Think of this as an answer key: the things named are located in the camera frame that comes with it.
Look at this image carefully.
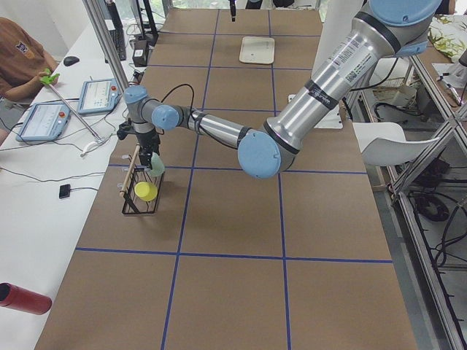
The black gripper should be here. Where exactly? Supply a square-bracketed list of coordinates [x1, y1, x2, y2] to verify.
[136, 131, 160, 169]

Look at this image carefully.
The pale green plastic cup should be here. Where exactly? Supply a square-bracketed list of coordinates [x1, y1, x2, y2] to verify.
[148, 152, 165, 177]

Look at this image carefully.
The yellow plastic cup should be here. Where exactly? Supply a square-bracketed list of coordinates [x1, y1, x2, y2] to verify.
[134, 182, 158, 202]

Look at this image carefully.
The cream rabbit serving tray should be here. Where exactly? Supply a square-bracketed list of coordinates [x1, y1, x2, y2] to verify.
[239, 36, 275, 65]

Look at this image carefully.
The blue teach pendant far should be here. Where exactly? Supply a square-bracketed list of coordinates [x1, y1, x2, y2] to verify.
[77, 78, 121, 115]

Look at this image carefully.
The blue teach pendant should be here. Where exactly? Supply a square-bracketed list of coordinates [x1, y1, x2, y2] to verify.
[15, 102, 70, 142]
[77, 78, 121, 115]

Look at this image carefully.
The small black square device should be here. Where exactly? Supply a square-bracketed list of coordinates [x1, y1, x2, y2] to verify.
[58, 184, 71, 199]

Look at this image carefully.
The black power adapter box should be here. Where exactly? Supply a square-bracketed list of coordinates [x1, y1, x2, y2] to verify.
[132, 39, 149, 67]

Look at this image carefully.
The blue teach pendant near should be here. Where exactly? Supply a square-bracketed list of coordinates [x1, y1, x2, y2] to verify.
[15, 102, 70, 142]

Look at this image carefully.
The black computer mouse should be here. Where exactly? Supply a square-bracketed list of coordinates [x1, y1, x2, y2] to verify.
[63, 56, 80, 66]

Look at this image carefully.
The black keyboard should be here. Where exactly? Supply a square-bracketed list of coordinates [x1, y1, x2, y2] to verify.
[109, 28, 126, 61]

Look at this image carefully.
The silver grabber stick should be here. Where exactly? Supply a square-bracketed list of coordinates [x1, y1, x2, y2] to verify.
[39, 68, 110, 158]

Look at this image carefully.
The person in brown shirt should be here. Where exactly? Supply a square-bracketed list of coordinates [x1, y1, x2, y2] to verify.
[1, 17, 58, 102]

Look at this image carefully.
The red cylinder bottle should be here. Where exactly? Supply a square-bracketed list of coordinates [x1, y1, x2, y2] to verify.
[1, 282, 53, 315]

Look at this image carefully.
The white plastic chair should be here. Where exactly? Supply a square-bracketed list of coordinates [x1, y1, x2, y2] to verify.
[352, 122, 440, 166]

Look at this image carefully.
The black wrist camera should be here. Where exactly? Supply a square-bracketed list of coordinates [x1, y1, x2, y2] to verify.
[117, 122, 135, 141]

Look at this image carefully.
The black wire cup rack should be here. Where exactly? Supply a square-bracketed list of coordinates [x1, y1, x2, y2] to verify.
[119, 144, 166, 216]

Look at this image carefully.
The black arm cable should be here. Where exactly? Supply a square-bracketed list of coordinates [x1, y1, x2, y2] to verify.
[158, 83, 196, 136]

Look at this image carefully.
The aluminium frame post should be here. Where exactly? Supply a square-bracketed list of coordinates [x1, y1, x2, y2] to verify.
[82, 0, 129, 101]

